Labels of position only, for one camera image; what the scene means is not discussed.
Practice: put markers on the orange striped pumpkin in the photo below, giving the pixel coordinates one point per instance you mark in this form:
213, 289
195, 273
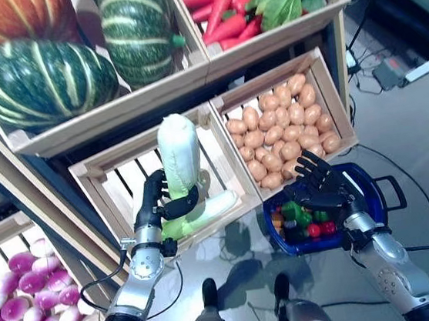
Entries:
8, 21

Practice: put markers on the wooden display shelf frame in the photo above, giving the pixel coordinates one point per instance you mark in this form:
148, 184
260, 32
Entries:
40, 192

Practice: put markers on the green toy bell pepper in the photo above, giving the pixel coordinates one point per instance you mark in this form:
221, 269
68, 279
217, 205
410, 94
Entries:
302, 219
321, 216

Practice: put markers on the blue plastic shopping basket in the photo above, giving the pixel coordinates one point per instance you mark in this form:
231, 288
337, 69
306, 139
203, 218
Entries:
368, 185

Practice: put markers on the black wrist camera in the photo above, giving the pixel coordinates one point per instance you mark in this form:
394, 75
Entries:
169, 247
349, 240

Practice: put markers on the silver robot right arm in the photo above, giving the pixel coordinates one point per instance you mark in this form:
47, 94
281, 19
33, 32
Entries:
388, 257

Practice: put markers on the small red toy fruit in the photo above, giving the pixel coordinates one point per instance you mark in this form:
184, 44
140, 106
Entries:
314, 230

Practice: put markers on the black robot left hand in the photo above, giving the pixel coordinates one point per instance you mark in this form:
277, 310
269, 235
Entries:
152, 210

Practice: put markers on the white desk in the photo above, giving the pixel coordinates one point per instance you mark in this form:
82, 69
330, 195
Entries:
426, 66

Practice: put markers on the toy napa cabbage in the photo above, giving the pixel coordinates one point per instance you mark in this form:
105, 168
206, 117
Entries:
178, 149
219, 204

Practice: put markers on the small toy orange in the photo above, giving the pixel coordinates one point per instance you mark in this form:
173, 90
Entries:
277, 219

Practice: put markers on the green striped pumpkin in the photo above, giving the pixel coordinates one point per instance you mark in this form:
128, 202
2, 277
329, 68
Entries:
138, 33
46, 82

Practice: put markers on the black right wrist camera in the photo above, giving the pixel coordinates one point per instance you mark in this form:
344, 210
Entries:
349, 240

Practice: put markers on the brown toy potato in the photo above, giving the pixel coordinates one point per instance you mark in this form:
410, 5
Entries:
245, 153
286, 165
273, 161
237, 140
273, 134
308, 141
330, 143
257, 169
272, 180
290, 150
293, 133
252, 139

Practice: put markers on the small green toy lettuce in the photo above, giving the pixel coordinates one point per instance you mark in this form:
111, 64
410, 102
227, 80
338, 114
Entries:
292, 210

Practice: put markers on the red toy strawberry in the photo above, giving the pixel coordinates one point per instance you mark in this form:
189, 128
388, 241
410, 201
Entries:
327, 227

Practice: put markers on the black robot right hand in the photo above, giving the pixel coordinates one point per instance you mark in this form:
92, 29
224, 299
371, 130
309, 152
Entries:
326, 190

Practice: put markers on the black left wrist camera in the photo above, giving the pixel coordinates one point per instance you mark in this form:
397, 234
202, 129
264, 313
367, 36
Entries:
169, 247

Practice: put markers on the small white toy garlic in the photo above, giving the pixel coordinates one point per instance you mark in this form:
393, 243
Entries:
291, 223

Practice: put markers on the grey power box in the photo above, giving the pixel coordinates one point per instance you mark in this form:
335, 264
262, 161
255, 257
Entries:
390, 70

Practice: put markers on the white power plug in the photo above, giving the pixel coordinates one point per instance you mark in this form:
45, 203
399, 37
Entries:
350, 59

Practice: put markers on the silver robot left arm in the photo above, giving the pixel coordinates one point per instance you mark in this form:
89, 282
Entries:
145, 265

